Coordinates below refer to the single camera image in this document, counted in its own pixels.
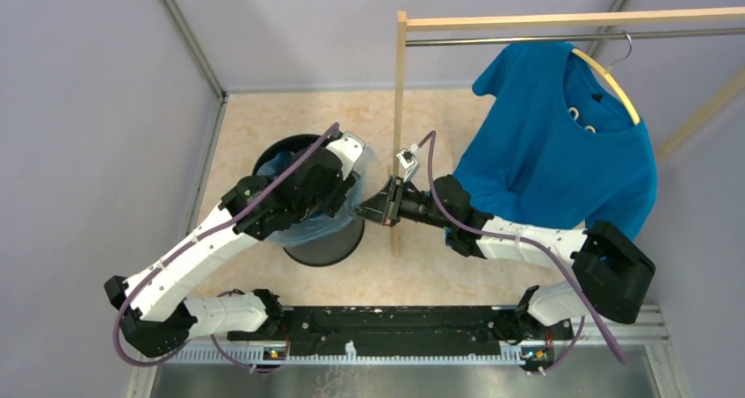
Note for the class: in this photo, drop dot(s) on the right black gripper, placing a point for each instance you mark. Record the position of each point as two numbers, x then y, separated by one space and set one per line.
381 207

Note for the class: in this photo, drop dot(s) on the black cylindrical trash bin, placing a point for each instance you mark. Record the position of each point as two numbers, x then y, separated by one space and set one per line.
330 249

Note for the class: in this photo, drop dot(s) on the blue plastic trash bag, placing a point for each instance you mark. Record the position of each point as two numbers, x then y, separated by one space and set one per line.
275 159

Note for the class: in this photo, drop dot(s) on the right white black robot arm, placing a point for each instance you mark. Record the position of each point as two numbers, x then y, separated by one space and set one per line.
605 273

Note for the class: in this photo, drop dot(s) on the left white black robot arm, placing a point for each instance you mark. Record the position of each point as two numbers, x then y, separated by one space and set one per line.
307 206

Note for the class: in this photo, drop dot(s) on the blue t-shirt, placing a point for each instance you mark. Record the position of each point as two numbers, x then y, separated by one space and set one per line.
556 149

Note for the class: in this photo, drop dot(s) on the yellow clothes hanger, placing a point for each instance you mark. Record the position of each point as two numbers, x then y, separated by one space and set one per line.
605 73

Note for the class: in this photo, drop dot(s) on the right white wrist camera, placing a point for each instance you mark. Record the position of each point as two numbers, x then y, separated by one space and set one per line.
408 160

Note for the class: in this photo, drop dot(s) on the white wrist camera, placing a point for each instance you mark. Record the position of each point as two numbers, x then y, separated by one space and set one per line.
352 153
408 160

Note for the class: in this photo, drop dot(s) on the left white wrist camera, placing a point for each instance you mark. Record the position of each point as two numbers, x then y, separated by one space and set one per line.
352 153

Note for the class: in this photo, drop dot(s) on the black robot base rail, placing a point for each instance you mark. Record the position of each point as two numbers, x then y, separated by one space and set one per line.
390 335

